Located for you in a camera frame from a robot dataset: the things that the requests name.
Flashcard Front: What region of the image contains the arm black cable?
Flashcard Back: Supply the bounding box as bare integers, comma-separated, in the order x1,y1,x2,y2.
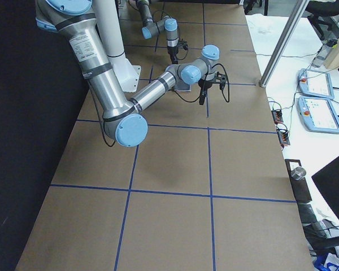
175,63,231,104

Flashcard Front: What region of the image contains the silver metal cylinder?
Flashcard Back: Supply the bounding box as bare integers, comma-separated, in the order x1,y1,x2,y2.
290,167,307,181

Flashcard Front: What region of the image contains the black office chair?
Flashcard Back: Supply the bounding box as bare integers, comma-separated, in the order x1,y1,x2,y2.
306,0,339,41

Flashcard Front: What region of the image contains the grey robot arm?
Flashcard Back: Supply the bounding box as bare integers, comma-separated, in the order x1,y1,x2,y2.
135,0,189,64
35,1,230,147

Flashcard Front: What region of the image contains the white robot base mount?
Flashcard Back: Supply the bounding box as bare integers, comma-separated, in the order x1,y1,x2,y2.
92,0,141,93

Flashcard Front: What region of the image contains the upper orange black connector box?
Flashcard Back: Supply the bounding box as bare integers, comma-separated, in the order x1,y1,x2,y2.
271,109,284,124

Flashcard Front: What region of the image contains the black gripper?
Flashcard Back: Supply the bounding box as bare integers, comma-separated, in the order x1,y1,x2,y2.
198,72,227,105
167,39,188,64

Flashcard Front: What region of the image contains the orange black connector box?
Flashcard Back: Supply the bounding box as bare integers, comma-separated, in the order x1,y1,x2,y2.
271,109,284,124
276,128,290,148

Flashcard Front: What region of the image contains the white side table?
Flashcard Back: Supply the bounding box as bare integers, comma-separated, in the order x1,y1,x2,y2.
244,12,339,226

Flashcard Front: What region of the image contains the lower teach pendant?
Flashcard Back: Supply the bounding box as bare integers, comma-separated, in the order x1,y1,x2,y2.
297,96,339,134

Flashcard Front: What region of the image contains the lower orange black connector box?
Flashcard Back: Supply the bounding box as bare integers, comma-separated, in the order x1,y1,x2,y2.
276,128,290,148

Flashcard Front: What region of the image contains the black flat plate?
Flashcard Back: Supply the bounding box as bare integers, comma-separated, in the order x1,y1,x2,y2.
285,159,312,204

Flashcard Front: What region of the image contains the pink towel with white edge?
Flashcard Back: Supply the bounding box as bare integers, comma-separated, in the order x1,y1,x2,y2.
173,80,191,92

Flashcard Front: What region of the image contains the upper teach pendant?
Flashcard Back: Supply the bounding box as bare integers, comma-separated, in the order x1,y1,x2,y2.
298,68,334,100

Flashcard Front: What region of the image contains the teach pendant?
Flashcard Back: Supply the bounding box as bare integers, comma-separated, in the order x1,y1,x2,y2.
297,96,339,134
298,68,334,100

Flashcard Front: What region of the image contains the aluminium frame post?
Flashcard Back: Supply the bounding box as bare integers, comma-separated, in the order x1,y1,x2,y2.
259,0,309,88

